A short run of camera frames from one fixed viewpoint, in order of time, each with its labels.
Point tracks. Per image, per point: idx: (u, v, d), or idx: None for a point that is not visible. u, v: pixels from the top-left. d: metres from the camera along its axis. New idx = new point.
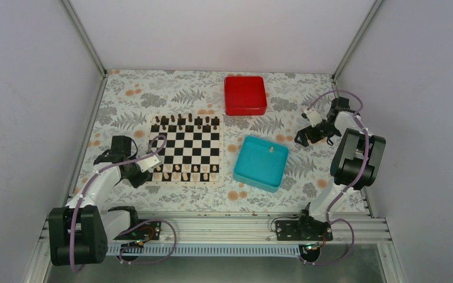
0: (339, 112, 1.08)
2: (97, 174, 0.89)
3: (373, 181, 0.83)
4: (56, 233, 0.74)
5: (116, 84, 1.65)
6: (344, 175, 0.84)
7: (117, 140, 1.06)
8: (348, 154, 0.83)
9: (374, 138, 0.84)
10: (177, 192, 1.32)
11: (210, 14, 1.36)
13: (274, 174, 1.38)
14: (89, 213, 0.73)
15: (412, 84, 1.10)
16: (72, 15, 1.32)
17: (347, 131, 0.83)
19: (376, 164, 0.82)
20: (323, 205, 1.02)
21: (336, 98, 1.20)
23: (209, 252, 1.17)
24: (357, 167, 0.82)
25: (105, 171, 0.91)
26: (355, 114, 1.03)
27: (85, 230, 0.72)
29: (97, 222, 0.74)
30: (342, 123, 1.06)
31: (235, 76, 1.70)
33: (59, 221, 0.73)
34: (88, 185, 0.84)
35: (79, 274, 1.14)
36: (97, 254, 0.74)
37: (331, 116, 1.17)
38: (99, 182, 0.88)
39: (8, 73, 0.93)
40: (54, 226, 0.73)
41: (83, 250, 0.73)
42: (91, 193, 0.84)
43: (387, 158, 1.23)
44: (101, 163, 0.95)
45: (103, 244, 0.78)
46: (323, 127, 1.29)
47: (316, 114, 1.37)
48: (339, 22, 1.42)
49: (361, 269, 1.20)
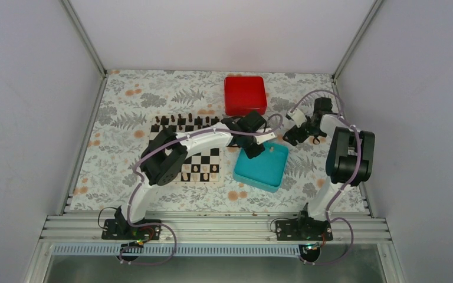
0: (323, 116, 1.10)
2: (212, 130, 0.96)
3: (368, 175, 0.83)
4: (154, 143, 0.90)
5: (115, 84, 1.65)
6: (340, 174, 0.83)
7: (252, 116, 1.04)
8: (342, 151, 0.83)
9: (364, 134, 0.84)
10: (177, 192, 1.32)
11: (210, 14, 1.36)
13: (275, 174, 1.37)
14: (179, 153, 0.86)
15: (412, 84, 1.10)
16: (72, 15, 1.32)
17: (337, 128, 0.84)
19: (370, 158, 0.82)
20: (322, 205, 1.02)
21: (318, 99, 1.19)
23: (209, 252, 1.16)
24: (353, 164, 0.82)
25: (220, 133, 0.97)
26: (338, 114, 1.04)
27: (166, 161, 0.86)
29: (179, 161, 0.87)
30: (328, 126, 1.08)
31: (235, 76, 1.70)
33: (160, 139, 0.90)
34: (199, 132, 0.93)
35: (79, 274, 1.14)
36: (160, 180, 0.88)
37: (315, 120, 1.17)
38: (208, 137, 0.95)
39: (9, 73, 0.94)
40: (158, 137, 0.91)
41: (152, 171, 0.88)
42: (196, 139, 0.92)
43: (387, 158, 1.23)
44: (223, 124, 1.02)
45: (170, 177, 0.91)
46: (308, 127, 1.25)
47: (299, 114, 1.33)
48: (339, 22, 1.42)
49: (361, 269, 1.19)
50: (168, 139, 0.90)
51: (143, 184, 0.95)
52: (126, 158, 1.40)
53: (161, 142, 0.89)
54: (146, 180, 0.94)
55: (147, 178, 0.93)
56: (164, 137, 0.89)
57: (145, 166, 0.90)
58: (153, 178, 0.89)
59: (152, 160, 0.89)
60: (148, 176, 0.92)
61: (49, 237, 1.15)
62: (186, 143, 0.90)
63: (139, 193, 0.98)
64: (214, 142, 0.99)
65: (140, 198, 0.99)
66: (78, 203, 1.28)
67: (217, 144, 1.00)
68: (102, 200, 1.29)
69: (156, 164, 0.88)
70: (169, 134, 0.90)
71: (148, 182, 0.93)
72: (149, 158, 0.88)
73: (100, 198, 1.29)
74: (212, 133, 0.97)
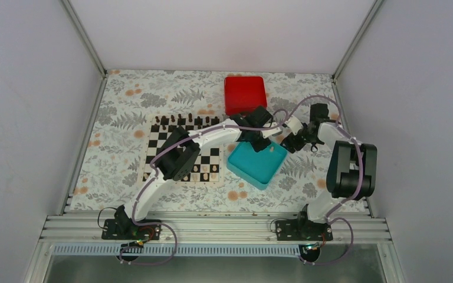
0: (321, 124, 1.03)
2: (222, 127, 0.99)
3: (371, 191, 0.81)
4: (169, 140, 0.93)
5: (116, 84, 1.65)
6: (343, 190, 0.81)
7: (259, 111, 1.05)
8: (344, 167, 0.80)
9: (366, 147, 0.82)
10: (177, 192, 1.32)
11: (209, 14, 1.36)
13: (259, 170, 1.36)
14: (193, 150, 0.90)
15: (412, 84, 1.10)
16: (72, 15, 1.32)
17: (338, 142, 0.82)
19: (373, 173, 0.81)
20: (322, 210, 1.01)
21: (314, 105, 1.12)
23: (209, 253, 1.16)
24: (355, 179, 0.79)
25: (229, 130, 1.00)
26: (337, 122, 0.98)
27: (181, 157, 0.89)
29: (192, 158, 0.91)
30: (326, 135, 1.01)
31: (235, 76, 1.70)
33: (175, 136, 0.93)
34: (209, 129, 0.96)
35: (78, 274, 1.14)
36: (176, 175, 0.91)
37: (312, 128, 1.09)
38: (218, 134, 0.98)
39: (9, 73, 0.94)
40: (173, 134, 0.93)
41: (167, 166, 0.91)
42: (206, 137, 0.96)
43: (387, 158, 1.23)
44: (232, 120, 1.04)
45: (184, 173, 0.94)
46: (304, 135, 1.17)
47: (296, 121, 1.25)
48: (339, 23, 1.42)
49: (361, 269, 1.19)
50: (182, 137, 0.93)
51: (156, 180, 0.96)
52: (126, 158, 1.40)
53: (176, 139, 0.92)
54: (160, 175, 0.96)
55: (161, 174, 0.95)
56: (177, 134, 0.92)
57: (160, 163, 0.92)
58: (167, 174, 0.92)
59: (167, 157, 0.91)
60: (162, 171, 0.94)
61: (49, 237, 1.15)
62: (197, 141, 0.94)
63: (147, 192, 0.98)
64: (222, 139, 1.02)
65: (148, 194, 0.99)
66: (78, 203, 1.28)
67: (225, 140, 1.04)
68: (102, 200, 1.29)
69: (171, 160, 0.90)
70: (182, 132, 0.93)
71: (163, 177, 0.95)
72: (164, 155, 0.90)
73: (100, 198, 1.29)
74: (222, 130, 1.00)
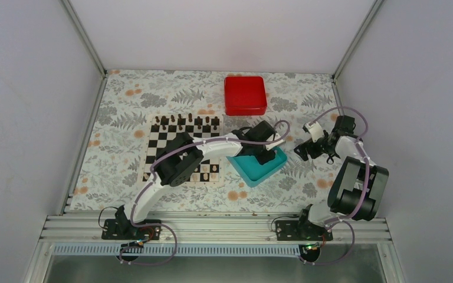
0: (340, 137, 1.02)
2: (225, 139, 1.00)
3: (372, 214, 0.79)
4: (173, 144, 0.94)
5: (115, 84, 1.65)
6: (343, 208, 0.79)
7: (261, 127, 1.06)
8: (348, 184, 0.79)
9: (376, 169, 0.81)
10: (177, 192, 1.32)
11: (209, 13, 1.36)
13: (257, 172, 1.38)
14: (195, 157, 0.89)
15: (412, 84, 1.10)
16: (72, 14, 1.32)
17: (348, 158, 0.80)
19: (377, 197, 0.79)
20: (322, 216, 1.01)
21: (340, 116, 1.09)
23: (209, 253, 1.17)
24: (357, 199, 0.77)
25: (232, 143, 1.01)
26: (358, 138, 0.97)
27: (181, 163, 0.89)
29: (192, 165, 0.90)
30: (341, 149, 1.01)
31: (235, 75, 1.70)
33: (179, 141, 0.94)
34: (213, 139, 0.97)
35: (79, 273, 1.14)
36: (173, 181, 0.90)
37: (332, 140, 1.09)
38: (219, 146, 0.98)
39: (8, 73, 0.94)
40: (177, 139, 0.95)
41: (166, 172, 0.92)
42: (209, 145, 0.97)
43: (387, 158, 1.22)
44: (233, 134, 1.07)
45: (181, 180, 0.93)
46: (324, 145, 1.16)
47: (318, 128, 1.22)
48: (339, 23, 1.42)
49: (361, 269, 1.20)
50: (186, 142, 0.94)
51: (154, 184, 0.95)
52: (126, 158, 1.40)
53: (180, 144, 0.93)
54: (158, 180, 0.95)
55: (159, 179, 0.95)
56: (181, 140, 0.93)
57: (160, 167, 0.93)
58: (165, 180, 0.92)
59: (167, 161, 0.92)
60: (160, 177, 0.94)
61: (49, 237, 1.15)
62: (201, 148, 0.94)
63: (148, 193, 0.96)
64: (225, 151, 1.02)
65: (145, 198, 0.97)
66: (78, 203, 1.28)
67: (227, 152, 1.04)
68: (102, 200, 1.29)
69: (170, 165, 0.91)
70: (186, 138, 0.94)
71: (161, 182, 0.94)
72: (164, 160, 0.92)
73: (100, 198, 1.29)
74: (225, 141, 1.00)
